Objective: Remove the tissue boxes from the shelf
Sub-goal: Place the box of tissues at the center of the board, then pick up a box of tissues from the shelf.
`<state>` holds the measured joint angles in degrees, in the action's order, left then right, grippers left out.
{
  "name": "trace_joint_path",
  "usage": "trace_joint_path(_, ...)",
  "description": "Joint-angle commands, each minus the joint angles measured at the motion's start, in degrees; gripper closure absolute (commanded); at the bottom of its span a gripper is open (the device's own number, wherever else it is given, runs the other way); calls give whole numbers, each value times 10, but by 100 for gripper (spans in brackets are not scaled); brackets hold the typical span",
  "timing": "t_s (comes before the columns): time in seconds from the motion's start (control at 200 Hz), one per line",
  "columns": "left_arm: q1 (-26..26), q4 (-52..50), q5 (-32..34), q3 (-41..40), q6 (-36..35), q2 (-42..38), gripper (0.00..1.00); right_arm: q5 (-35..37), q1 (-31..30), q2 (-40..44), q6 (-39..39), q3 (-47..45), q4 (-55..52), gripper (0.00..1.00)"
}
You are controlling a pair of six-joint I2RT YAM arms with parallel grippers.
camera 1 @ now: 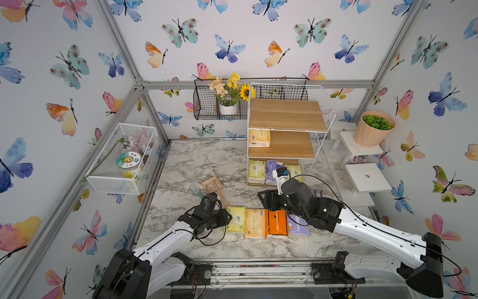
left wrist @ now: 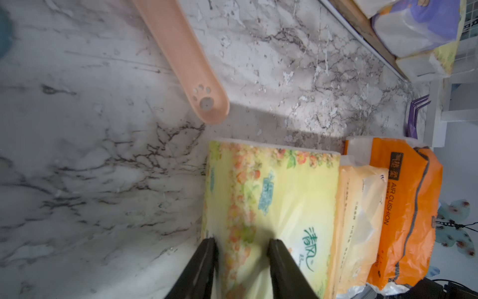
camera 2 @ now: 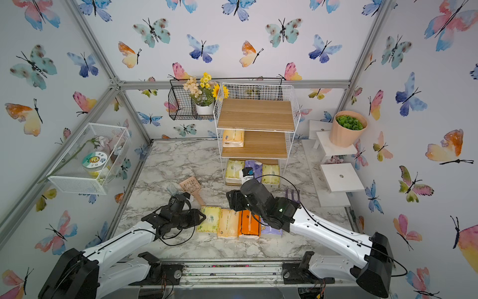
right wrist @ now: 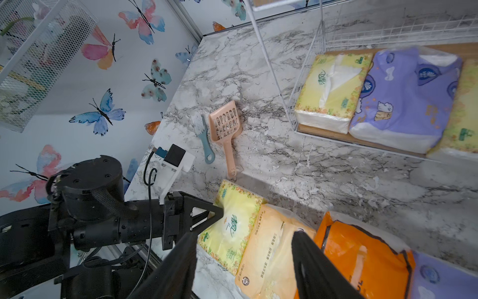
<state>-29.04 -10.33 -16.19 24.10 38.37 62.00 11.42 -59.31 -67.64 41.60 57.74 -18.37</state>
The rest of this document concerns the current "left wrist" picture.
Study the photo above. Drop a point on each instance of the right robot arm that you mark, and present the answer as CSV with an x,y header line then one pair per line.
x,y
437,289

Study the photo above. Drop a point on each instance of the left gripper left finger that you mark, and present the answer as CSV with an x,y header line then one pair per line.
x,y
197,279

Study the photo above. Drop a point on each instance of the purple tissue pack bottom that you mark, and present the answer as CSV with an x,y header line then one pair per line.
x,y
410,27

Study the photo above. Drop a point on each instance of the beige tissue pack top shelf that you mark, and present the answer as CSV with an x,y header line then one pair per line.
x,y
358,227

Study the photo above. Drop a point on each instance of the white lower step shelf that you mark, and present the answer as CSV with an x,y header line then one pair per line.
x,y
453,100

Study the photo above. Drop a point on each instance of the yellow green tissue pack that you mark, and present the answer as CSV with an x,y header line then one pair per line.
x,y
258,192

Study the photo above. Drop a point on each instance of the purple pink garden fork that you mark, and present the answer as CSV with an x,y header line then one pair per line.
x,y
415,106

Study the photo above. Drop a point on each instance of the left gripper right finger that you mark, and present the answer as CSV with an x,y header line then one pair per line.
x,y
287,280

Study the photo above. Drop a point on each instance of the white wire wooden shelf rack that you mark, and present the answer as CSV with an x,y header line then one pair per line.
x,y
357,23

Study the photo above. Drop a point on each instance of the orange tissue pack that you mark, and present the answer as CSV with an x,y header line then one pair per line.
x,y
410,209

